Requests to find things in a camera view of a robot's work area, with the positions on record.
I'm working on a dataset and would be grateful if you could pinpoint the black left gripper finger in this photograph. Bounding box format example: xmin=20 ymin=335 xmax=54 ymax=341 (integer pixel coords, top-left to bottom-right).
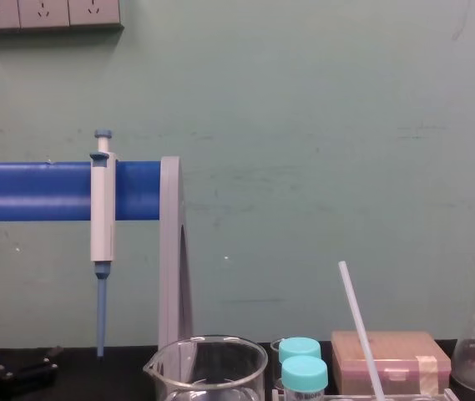
xmin=0 ymin=337 xmax=63 ymax=388

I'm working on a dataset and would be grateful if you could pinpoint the white stirring rod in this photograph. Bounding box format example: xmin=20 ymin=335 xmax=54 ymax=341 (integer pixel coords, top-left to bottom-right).
xmin=337 ymin=261 xmax=387 ymax=401

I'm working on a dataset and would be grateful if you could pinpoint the beige tape strip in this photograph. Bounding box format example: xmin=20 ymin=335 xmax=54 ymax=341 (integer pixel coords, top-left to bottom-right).
xmin=413 ymin=354 xmax=439 ymax=394

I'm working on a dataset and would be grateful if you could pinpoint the clear plastic tube rack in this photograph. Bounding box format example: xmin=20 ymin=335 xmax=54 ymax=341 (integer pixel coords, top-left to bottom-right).
xmin=270 ymin=387 xmax=456 ymax=401

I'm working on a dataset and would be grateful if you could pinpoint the brown translucent tip box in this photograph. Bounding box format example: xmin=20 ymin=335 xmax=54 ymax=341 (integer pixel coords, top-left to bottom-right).
xmin=331 ymin=330 xmax=452 ymax=396

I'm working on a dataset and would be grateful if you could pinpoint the blue horizontal stand bar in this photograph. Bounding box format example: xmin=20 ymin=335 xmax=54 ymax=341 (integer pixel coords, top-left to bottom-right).
xmin=0 ymin=160 xmax=164 ymax=222

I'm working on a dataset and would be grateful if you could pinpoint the clear glass beaker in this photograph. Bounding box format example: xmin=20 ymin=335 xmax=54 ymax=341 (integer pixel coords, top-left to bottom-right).
xmin=143 ymin=334 xmax=270 ymax=401

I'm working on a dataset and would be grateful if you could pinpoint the white and blue pipette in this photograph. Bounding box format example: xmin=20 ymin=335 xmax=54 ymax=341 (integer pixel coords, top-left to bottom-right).
xmin=89 ymin=129 xmax=118 ymax=358

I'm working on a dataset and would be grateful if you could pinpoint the tube with teal cap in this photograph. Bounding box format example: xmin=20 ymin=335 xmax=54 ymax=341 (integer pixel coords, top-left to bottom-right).
xmin=278 ymin=337 xmax=322 ymax=363
xmin=280 ymin=355 xmax=330 ymax=401

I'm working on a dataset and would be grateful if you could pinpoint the grey pipette stand upright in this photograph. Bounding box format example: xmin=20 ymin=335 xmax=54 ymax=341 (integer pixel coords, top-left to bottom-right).
xmin=157 ymin=155 xmax=194 ymax=353

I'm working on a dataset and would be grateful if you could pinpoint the clear uncapped plastic tube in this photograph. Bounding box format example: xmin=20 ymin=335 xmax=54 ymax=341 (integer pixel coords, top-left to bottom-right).
xmin=270 ymin=338 xmax=289 ymax=390

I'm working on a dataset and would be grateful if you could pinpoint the grey wall socket panel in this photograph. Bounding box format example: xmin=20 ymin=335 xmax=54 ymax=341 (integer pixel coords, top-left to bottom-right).
xmin=0 ymin=0 xmax=124 ymax=34

